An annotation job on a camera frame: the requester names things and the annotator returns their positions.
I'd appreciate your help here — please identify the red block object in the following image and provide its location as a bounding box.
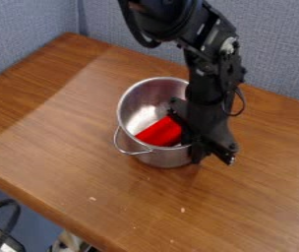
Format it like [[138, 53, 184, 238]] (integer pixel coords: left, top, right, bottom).
[[135, 116, 183, 147]]

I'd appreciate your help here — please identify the white object under table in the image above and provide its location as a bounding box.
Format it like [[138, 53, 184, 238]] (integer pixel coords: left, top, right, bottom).
[[47, 230, 100, 252]]

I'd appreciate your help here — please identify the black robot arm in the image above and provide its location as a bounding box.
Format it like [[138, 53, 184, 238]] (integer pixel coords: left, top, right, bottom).
[[116, 0, 247, 164]]

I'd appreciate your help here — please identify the black cable under table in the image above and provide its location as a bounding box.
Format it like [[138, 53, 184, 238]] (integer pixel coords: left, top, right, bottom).
[[0, 198, 23, 252]]

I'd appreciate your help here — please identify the stainless steel pot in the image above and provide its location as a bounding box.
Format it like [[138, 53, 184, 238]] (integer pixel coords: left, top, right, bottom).
[[112, 77, 191, 168]]

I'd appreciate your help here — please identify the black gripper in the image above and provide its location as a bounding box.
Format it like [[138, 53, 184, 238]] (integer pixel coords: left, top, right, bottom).
[[170, 97, 239, 165]]

